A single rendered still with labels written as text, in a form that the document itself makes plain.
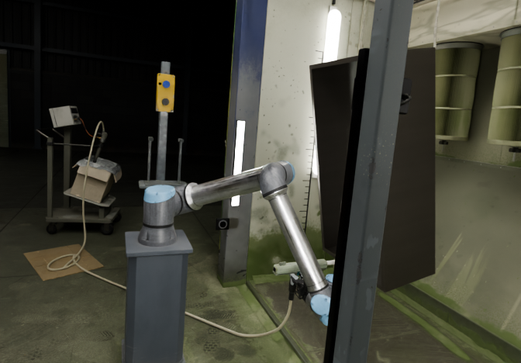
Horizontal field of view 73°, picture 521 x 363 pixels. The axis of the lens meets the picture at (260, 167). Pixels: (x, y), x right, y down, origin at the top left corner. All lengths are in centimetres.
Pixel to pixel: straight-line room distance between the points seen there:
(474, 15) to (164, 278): 256
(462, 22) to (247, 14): 150
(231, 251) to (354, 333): 206
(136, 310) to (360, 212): 141
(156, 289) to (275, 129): 143
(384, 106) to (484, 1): 233
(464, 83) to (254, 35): 160
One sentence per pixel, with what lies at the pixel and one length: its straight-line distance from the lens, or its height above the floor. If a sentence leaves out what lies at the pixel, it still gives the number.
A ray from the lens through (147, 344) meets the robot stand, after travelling 201.
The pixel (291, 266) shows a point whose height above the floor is 55.
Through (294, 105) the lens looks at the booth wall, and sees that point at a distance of 274.
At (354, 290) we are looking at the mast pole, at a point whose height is 98.
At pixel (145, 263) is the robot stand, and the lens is 181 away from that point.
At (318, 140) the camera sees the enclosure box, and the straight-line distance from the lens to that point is 227.
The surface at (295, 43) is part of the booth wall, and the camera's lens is 279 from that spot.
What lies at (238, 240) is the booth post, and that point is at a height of 38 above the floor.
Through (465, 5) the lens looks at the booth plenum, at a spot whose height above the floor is 219.
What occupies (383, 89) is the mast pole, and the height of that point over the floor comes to 136.
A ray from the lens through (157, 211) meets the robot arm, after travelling 180.
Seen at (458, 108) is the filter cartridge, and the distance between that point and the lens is 309.
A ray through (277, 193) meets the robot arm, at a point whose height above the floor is 99.
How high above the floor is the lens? 129
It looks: 8 degrees down
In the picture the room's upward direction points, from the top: 5 degrees clockwise
